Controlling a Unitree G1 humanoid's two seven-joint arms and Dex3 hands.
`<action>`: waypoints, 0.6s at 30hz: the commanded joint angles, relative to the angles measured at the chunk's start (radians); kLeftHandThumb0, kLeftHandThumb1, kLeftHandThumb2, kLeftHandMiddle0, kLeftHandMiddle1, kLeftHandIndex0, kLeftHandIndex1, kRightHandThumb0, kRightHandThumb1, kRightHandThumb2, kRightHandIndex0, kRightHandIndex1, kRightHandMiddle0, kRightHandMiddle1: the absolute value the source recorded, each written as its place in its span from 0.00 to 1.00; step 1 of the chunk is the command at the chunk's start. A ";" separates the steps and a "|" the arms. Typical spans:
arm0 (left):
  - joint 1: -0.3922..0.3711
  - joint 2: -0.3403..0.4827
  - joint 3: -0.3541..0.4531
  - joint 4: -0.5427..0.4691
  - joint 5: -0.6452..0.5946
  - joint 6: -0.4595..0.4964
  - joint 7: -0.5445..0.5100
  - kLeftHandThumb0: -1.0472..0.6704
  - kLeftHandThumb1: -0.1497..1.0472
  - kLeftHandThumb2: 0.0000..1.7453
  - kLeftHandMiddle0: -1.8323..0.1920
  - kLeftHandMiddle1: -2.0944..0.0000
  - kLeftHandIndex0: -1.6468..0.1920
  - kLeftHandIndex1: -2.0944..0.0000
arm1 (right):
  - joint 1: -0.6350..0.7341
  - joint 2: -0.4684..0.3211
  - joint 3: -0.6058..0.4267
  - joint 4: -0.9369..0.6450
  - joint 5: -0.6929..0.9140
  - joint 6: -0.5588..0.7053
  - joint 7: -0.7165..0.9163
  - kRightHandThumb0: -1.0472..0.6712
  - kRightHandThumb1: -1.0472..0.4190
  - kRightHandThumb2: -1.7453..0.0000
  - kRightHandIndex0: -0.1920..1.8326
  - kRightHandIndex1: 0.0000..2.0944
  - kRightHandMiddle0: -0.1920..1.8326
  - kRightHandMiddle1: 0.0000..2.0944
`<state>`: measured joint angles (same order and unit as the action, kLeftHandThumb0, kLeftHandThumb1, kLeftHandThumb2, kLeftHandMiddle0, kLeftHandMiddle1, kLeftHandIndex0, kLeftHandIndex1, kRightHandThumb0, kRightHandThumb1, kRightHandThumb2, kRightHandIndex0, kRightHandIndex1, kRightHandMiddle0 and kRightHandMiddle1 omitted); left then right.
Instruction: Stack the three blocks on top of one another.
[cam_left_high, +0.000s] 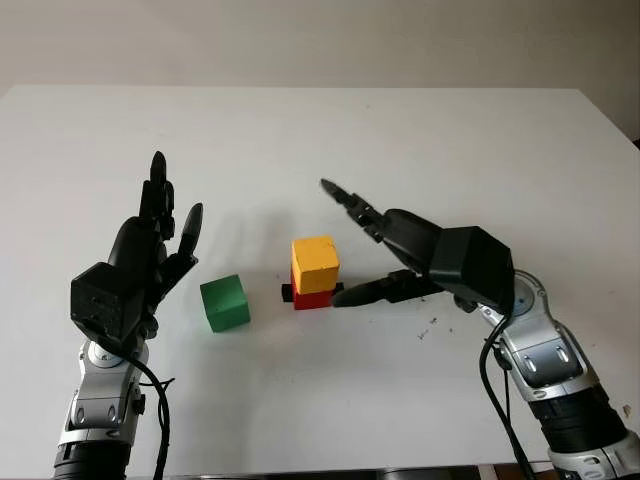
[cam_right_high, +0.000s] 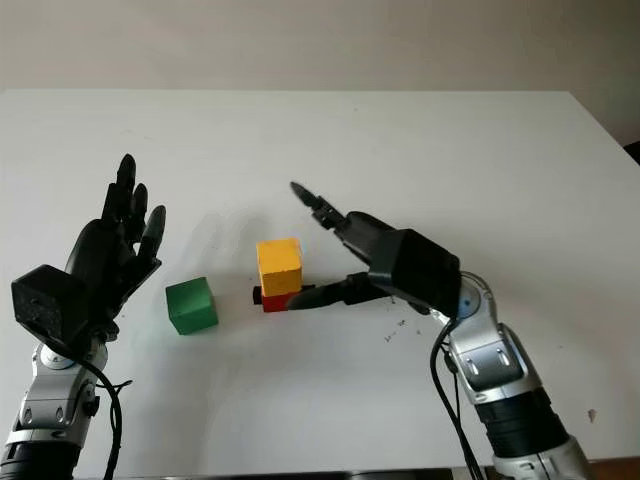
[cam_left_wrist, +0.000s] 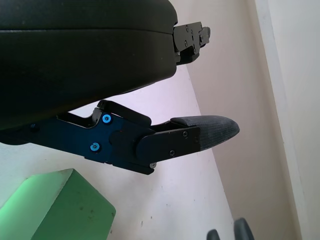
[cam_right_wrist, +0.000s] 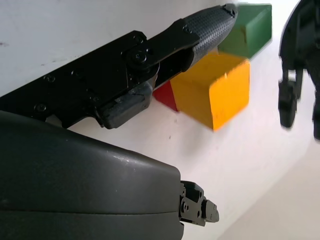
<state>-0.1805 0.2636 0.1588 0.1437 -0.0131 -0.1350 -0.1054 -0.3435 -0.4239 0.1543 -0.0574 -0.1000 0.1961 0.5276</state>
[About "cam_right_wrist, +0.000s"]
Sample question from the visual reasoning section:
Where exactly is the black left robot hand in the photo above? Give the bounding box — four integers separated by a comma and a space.
277, 0, 320, 143

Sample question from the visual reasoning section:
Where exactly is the yellow wooden block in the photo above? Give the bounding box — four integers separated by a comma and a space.
170, 51, 251, 132

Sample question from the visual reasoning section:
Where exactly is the red wooden block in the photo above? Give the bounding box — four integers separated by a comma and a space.
152, 81, 180, 113

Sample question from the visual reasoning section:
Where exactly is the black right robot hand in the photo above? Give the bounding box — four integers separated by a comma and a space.
0, 2, 238, 240

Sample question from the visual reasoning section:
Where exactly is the green wooden block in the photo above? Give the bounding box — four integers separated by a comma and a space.
217, 3, 273, 60

